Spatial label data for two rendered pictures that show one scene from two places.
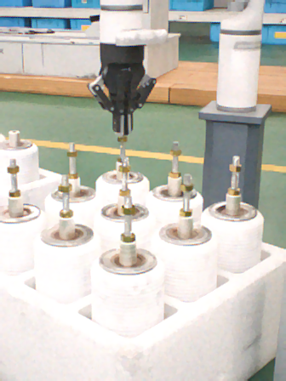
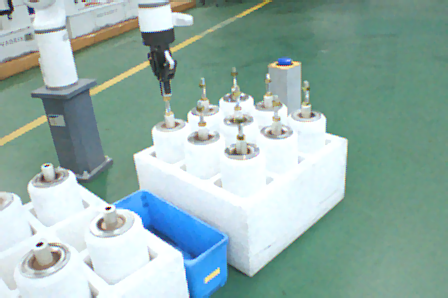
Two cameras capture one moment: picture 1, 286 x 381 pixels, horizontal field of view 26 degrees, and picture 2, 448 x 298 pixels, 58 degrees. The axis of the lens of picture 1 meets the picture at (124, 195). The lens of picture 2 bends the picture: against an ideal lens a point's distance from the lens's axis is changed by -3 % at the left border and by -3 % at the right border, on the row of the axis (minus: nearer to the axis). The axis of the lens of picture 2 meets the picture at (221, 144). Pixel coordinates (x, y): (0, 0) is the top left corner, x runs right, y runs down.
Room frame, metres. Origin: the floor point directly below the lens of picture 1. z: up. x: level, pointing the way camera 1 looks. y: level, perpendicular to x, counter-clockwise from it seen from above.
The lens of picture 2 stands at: (0.87, 0.94, 0.65)
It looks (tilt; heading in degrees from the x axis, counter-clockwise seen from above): 26 degrees down; 273
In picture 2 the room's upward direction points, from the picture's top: 5 degrees counter-clockwise
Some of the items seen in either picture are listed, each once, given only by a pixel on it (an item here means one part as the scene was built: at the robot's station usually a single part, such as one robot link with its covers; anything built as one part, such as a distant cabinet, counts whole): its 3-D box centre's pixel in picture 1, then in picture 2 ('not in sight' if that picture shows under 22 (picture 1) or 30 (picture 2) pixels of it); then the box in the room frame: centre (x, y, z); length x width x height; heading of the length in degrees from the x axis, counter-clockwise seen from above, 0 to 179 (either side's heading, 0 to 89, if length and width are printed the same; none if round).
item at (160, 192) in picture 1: (174, 193); (205, 110); (0.96, -0.08, 0.25); 0.08 x 0.08 x 0.01
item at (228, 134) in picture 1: (231, 169); (74, 129); (1.41, -0.26, 0.15); 0.15 x 0.15 x 0.30; 69
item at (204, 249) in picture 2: not in sight; (167, 242); (1.05, 0.22, 0.06); 0.30 x 0.11 x 0.12; 136
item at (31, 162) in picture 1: (17, 185); (61, 214); (1.27, 0.23, 0.16); 0.10 x 0.10 x 0.18
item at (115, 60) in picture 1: (122, 65); (159, 45); (1.05, 0.00, 0.45); 0.08 x 0.08 x 0.09
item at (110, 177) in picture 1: (122, 178); (170, 125); (1.05, 0.00, 0.25); 0.08 x 0.08 x 0.01
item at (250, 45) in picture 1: (238, 71); (57, 58); (1.41, -0.26, 0.39); 0.09 x 0.09 x 0.17; 69
